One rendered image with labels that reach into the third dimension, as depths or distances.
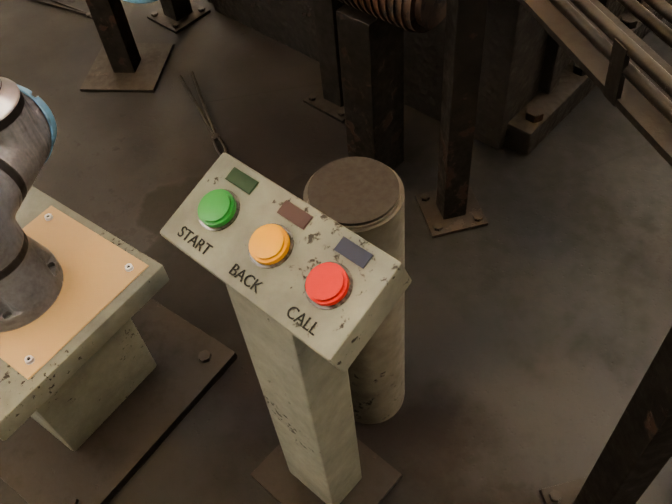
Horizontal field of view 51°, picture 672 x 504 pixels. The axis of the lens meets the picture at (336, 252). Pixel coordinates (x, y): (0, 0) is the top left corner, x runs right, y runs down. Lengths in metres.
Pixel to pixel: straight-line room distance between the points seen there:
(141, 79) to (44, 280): 0.96
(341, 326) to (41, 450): 0.81
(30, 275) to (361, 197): 0.50
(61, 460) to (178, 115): 0.89
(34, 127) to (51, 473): 0.57
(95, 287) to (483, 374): 0.67
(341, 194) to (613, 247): 0.79
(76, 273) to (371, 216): 0.51
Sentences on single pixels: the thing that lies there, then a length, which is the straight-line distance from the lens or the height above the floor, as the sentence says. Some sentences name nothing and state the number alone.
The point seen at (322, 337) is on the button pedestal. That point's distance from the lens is 0.63.
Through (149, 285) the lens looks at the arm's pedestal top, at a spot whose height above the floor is 0.29.
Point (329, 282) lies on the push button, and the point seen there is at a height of 0.61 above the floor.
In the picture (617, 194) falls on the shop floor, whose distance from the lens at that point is 1.59.
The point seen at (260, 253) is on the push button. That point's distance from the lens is 0.67.
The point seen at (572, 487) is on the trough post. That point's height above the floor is 0.01.
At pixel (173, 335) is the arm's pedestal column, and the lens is 1.36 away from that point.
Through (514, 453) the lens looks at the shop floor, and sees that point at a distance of 1.22.
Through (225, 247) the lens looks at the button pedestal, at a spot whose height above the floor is 0.59.
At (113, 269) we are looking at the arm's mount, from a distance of 1.11.
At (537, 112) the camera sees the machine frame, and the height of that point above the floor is 0.09.
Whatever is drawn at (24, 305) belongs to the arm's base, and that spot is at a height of 0.34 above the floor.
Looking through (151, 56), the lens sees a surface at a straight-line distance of 2.02.
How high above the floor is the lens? 1.12
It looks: 51 degrees down
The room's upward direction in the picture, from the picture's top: 7 degrees counter-clockwise
